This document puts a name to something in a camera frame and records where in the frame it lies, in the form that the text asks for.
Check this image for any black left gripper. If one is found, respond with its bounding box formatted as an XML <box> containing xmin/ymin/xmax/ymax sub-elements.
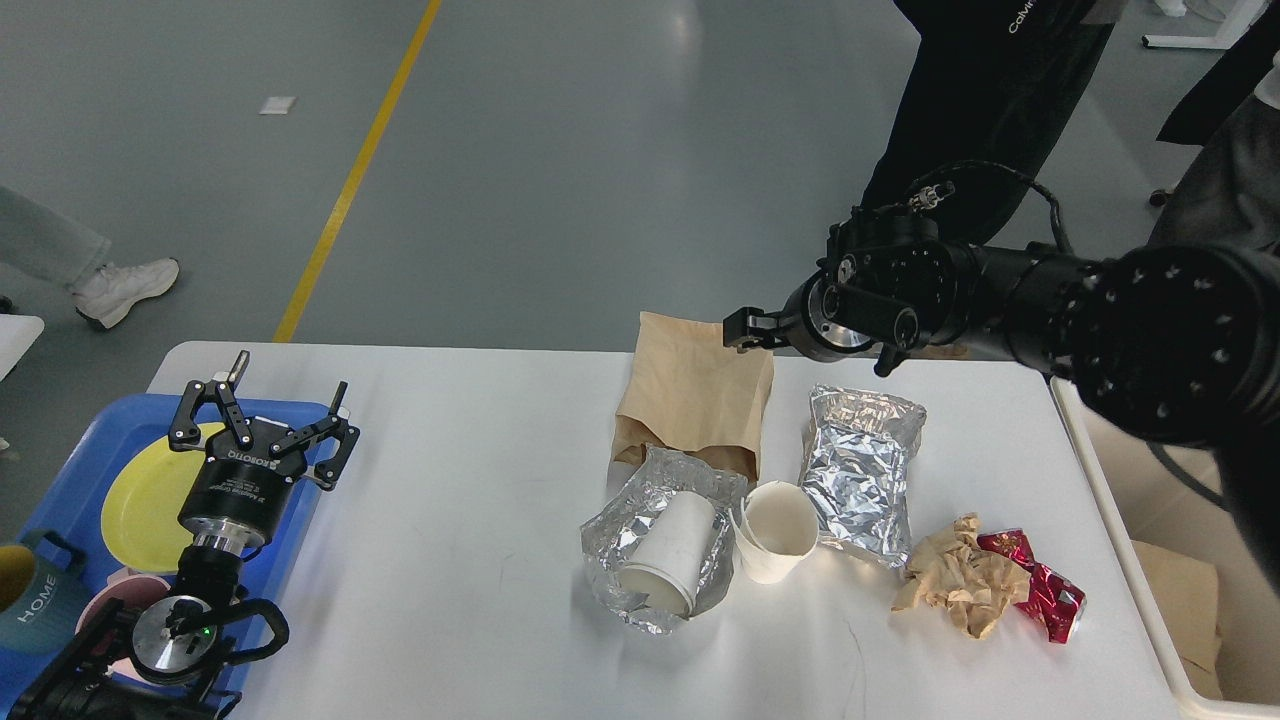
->
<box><xmin>166</xmin><ymin>350</ymin><xmax>358</xmax><ymax>551</ymax></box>

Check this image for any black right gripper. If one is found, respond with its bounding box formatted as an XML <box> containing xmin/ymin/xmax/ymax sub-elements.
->
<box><xmin>722</xmin><ymin>278</ymin><xmax>861</xmax><ymax>363</ymax></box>

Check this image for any brown paper bag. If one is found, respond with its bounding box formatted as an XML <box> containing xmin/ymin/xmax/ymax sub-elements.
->
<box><xmin>611</xmin><ymin>313</ymin><xmax>774</xmax><ymax>484</ymax></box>
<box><xmin>1132</xmin><ymin>539</ymin><xmax>1222</xmax><ymax>700</ymax></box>

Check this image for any yellow plastic plate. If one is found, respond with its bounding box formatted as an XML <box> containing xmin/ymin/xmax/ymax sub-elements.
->
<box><xmin>104</xmin><ymin>438</ymin><xmax>205</xmax><ymax>575</ymax></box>

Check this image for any pink mug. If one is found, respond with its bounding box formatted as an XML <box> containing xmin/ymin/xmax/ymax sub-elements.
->
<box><xmin>76</xmin><ymin>568</ymin><xmax>172</xmax><ymax>687</ymax></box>

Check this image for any teal green mug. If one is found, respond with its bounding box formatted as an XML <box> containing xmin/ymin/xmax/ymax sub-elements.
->
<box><xmin>1</xmin><ymin>528</ymin><xmax>93</xmax><ymax>655</ymax></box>

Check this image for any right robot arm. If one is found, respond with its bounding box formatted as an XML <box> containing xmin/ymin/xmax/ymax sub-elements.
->
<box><xmin>722</xmin><ymin>160</ymin><xmax>1279</xmax><ymax>584</ymax></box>

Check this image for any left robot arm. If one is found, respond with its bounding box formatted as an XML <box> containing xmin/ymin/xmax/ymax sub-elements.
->
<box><xmin>3</xmin><ymin>351</ymin><xmax>360</xmax><ymax>719</ymax></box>

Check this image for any pale green plate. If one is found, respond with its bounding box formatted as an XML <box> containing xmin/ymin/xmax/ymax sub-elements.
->
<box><xmin>100</xmin><ymin>498</ymin><xmax>137</xmax><ymax>568</ymax></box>

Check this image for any silver foil bag right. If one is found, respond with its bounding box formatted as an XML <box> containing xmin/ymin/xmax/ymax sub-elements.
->
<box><xmin>799</xmin><ymin>384</ymin><xmax>927</xmax><ymax>569</ymax></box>

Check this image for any white paper cup upright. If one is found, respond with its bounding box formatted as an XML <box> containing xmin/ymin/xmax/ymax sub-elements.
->
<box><xmin>731</xmin><ymin>480</ymin><xmax>819</xmax><ymax>584</ymax></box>

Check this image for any white paper cup lying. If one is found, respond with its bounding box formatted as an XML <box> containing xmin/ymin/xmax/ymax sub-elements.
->
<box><xmin>618</xmin><ymin>491</ymin><xmax>716</xmax><ymax>618</ymax></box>

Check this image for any white side table corner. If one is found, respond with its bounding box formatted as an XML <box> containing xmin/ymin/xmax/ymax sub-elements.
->
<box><xmin>0</xmin><ymin>314</ymin><xmax>45</xmax><ymax>380</ymax></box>

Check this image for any person with white sneaker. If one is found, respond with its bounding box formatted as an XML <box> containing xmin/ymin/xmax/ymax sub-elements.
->
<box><xmin>1</xmin><ymin>187</ymin><xmax>180</xmax><ymax>331</ymax></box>

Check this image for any crumpled brown paper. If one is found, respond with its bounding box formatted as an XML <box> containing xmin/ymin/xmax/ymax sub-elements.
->
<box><xmin>890</xmin><ymin>512</ymin><xmax>1030</xmax><ymax>641</ymax></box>

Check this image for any person in black clothes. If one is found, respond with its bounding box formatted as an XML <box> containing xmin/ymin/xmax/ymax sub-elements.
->
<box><xmin>861</xmin><ymin>1</ymin><xmax>1125</xmax><ymax>245</ymax></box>

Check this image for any red wrapper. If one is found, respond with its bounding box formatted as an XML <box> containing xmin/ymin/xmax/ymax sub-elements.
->
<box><xmin>975</xmin><ymin>528</ymin><xmax>1087</xmax><ymax>644</ymax></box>

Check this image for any cream plastic bin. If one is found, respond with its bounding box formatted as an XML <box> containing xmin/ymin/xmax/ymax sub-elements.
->
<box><xmin>1050</xmin><ymin>379</ymin><xmax>1277</xmax><ymax>719</ymax></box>

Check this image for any person in grey trousers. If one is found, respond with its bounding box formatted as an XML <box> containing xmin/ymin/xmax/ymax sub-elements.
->
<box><xmin>1148</xmin><ymin>1</ymin><xmax>1279</xmax><ymax>255</ymax></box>

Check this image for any white furniture base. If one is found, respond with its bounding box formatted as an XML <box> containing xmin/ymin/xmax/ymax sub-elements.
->
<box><xmin>1140</xmin><ymin>1</ymin><xmax>1271</xmax><ymax>53</ymax></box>

